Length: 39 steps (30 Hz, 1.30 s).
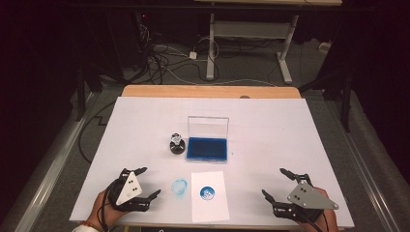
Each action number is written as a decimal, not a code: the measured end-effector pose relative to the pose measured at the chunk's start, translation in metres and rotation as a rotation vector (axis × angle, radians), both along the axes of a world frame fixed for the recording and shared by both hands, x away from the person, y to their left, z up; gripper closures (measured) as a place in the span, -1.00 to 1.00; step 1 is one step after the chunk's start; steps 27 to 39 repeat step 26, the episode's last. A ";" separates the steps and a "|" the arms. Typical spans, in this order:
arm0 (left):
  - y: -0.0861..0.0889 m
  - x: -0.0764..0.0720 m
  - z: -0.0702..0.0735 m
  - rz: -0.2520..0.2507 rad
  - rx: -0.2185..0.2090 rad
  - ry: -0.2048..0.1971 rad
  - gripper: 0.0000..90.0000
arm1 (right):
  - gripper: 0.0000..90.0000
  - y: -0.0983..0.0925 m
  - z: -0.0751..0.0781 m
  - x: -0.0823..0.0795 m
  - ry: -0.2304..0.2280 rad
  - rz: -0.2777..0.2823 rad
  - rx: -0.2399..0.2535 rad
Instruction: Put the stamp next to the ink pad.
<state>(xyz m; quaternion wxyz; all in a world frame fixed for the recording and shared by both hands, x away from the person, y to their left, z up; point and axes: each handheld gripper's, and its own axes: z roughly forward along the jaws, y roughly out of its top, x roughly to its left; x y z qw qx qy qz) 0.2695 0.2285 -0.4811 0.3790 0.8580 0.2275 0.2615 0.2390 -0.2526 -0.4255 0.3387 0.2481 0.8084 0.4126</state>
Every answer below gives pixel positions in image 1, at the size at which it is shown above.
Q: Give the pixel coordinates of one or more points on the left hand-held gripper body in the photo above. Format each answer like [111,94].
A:
[129,190]

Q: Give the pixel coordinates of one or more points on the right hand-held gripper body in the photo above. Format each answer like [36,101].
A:
[306,196]

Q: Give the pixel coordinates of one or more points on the black round stamp cap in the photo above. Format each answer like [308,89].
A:
[178,150]

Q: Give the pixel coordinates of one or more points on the person's right hand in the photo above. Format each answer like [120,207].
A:
[325,222]

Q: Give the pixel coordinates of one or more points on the person's left hand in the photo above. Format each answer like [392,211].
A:
[100,212]

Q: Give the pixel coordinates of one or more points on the large white table mat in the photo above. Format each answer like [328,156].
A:
[257,129]

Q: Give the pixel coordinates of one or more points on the small white paper sheet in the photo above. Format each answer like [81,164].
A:
[206,209]

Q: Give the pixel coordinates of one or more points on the blue ink pad clear case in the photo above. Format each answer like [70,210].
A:
[206,149]

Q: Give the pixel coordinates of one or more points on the black metal stand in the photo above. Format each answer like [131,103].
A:
[346,109]

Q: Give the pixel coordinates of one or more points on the grey table grommet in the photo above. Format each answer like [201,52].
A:
[245,96]

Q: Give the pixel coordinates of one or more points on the white power adapter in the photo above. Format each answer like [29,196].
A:
[192,55]

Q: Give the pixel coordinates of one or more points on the white power strip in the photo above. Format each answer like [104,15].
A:
[325,47]

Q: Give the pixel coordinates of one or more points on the white-legged desk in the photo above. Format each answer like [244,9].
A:
[251,29]

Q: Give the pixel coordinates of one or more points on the grey metal floor rail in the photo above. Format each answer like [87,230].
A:
[364,164]
[48,180]

